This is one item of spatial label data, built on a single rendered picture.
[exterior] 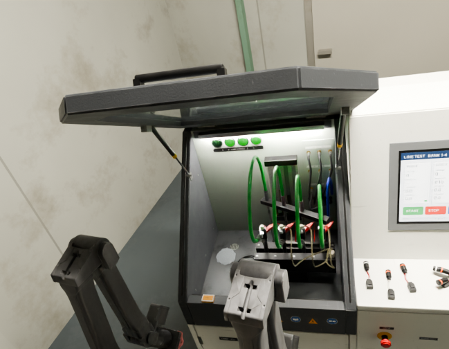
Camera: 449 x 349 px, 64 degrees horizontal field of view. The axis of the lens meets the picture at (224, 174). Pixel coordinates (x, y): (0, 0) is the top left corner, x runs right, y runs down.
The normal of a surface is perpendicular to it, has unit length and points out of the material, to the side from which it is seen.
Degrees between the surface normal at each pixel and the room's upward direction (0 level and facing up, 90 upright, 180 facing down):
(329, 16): 90
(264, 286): 13
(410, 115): 76
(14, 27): 90
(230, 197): 90
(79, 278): 90
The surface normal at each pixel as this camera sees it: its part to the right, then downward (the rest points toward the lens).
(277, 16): -0.34, 0.59
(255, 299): -0.26, -0.65
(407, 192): -0.22, 0.38
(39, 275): 0.92, 0.05
